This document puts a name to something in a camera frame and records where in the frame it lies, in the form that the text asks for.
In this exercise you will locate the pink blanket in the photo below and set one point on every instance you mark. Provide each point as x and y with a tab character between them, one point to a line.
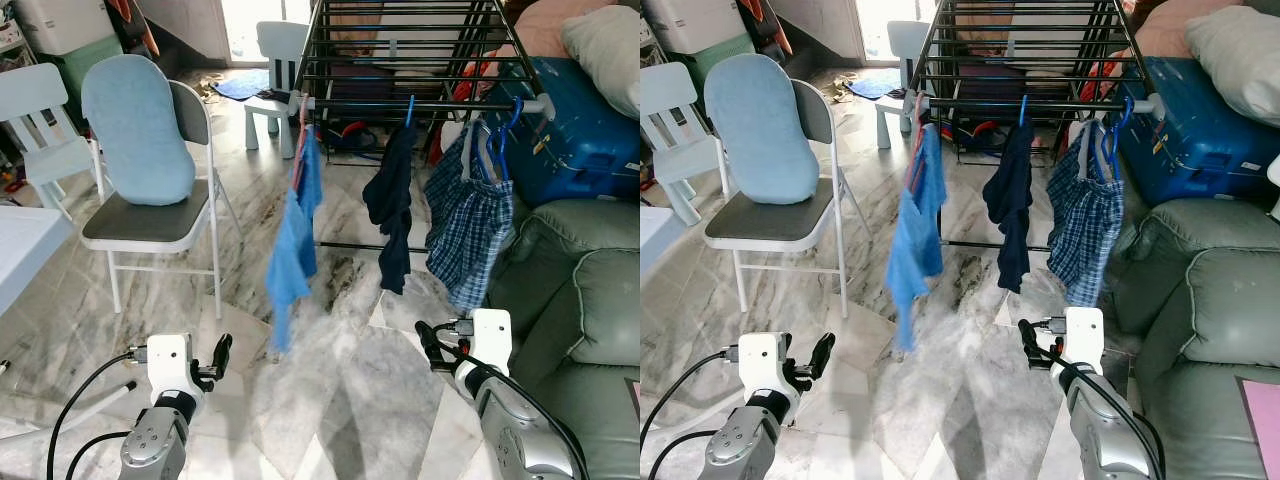
1170	30
545	30

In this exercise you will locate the purple sofa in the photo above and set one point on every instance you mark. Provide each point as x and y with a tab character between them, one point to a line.
985	90
360	90

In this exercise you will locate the green laundry basket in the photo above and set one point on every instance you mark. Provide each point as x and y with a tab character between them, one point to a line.
95	55
725	60

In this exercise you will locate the white storage box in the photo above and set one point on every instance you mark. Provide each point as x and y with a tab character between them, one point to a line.
690	22
60	22

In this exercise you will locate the blue suitcase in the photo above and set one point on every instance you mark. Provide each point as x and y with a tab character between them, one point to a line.
1190	140
570	140

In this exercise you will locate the grey green sofa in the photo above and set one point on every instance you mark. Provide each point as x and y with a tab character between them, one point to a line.
590	300
1220	300

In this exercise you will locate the white plastic child chair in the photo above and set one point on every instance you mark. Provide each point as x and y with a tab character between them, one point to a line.
280	45
905	40

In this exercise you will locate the blue floor mat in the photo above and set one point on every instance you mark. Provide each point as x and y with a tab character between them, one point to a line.
875	83
240	85

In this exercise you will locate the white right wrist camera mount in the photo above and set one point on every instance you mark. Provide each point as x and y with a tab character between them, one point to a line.
490	335
1085	335

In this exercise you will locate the orange black bag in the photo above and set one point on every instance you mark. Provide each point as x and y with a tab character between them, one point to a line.
770	25
135	25

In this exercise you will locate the pink plastic hanger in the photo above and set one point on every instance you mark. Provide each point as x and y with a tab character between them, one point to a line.
918	125
302	125

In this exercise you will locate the light blue folding table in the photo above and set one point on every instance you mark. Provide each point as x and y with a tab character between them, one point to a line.
25	250
655	240

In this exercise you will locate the blue plastic hanger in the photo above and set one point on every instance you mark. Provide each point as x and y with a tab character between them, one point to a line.
497	150
1024	112
410	112
1110	150

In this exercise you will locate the cream pillow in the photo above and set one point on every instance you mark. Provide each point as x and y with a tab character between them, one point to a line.
1235	55
605	50

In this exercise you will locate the navy garment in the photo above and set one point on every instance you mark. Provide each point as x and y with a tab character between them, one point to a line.
392	200
1010	200

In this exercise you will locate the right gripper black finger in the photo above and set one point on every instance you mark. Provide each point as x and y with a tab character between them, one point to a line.
430	345
1032	342

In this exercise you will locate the grey white folding chair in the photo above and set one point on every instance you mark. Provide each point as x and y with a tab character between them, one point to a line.
140	225
765	225

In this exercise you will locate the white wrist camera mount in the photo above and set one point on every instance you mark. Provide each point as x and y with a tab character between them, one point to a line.
490	335
1085	335
762	360
170	360

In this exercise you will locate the blue plaid shirt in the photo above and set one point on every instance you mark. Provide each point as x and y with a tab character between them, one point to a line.
470	230
1085	230

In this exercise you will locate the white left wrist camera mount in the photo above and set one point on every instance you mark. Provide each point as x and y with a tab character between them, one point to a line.
170	360
762	360

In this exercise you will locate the pink book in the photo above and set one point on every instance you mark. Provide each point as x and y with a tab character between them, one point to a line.
1262	430

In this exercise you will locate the black clothes drying rack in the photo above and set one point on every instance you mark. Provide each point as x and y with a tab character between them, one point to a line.
1060	104
440	104

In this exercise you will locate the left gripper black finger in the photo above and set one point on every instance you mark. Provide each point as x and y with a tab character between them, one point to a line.
822	355
222	355
792	350

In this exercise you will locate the light blue cushion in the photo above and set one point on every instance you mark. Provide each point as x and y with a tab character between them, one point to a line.
135	130
760	130

